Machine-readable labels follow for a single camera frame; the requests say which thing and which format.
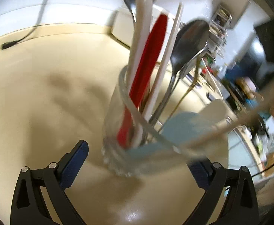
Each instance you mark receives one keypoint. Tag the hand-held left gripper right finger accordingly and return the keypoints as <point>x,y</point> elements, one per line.
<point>201,173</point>

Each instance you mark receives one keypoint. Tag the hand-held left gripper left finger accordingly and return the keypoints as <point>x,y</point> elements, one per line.
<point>73,161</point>

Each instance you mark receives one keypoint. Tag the clear drinking glass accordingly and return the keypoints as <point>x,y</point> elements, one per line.
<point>118,154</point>

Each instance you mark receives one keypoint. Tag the blue plastic spork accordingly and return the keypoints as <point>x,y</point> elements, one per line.
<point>186,126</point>

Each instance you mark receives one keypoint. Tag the white plastic paddle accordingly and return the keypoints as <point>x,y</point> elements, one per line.
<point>215,110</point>

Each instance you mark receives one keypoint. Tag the small gold fork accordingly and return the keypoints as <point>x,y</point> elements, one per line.
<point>193,84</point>

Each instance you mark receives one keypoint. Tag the pale pink stick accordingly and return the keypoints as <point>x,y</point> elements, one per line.
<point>167,51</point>

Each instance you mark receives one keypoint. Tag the red plastic utensil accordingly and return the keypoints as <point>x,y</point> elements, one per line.
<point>151,51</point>

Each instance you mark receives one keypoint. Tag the white rice cooker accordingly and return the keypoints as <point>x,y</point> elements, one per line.
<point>122,30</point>

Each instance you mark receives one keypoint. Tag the metal kitchen rack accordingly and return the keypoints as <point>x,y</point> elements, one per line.
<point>218,28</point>

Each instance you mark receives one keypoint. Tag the black wall panel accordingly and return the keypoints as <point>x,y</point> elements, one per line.
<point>272,42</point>

